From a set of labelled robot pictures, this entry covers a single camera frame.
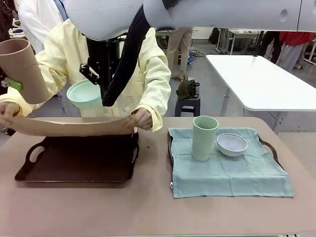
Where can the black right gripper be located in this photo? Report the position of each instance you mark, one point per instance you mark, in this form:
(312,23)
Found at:
(98,51)

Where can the tall beige cup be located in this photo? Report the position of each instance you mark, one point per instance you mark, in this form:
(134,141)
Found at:
(24,69)

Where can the light green bowl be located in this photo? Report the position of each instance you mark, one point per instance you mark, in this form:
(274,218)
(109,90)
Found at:
(81,96)

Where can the beige mat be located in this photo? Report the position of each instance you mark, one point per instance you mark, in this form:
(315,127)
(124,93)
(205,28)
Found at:
(61,127)

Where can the tall light green cup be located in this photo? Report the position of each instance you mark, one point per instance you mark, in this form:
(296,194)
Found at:
(203,143)

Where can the white bowl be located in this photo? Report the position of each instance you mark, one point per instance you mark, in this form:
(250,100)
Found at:
(232,148)

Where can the teal cloth mat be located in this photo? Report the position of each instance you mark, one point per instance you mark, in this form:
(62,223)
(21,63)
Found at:
(222,177)

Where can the person's right forearm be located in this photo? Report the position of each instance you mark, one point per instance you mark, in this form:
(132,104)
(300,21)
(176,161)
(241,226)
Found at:
(24,109)

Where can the person's left forearm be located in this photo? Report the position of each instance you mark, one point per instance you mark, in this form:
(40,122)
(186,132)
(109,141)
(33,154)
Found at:
(158,98)

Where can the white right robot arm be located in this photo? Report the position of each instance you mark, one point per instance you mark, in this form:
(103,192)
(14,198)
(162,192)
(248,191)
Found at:
(197,12)

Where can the dark brown tray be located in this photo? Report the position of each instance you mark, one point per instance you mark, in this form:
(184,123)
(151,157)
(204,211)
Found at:
(169,148)
(74,160)

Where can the person's right hand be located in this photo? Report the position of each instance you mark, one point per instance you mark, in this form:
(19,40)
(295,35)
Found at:
(10,109)

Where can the person's left hand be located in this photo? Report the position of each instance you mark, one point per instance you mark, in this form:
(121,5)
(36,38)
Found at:
(143,119)

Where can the person in yellow shirt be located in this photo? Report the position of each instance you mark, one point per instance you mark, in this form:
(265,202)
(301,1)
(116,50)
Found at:
(61,49)

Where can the person in dark clothes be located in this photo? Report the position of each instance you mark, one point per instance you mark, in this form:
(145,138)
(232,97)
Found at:
(5,19)

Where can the person in white shirt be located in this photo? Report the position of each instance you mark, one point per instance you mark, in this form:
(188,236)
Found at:
(37,22)

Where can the person in blue shirt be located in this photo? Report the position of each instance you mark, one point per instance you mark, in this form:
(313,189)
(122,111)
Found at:
(180,49)

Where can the dark green bag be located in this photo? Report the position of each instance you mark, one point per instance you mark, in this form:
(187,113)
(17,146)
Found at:
(186,89)

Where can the grey plastic stool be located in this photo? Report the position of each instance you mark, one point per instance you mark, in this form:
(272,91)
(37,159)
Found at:
(187,102)

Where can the grey background workbench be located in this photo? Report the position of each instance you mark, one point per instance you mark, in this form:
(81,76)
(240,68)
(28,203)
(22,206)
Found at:
(237,32)

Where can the white side table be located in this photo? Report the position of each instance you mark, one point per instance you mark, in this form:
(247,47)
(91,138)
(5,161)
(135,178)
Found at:
(259,81)

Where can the person in black trousers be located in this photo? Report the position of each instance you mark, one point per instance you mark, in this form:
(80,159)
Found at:
(270,44)

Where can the person in red jacket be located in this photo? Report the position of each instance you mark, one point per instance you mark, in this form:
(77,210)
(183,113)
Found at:
(296,37)

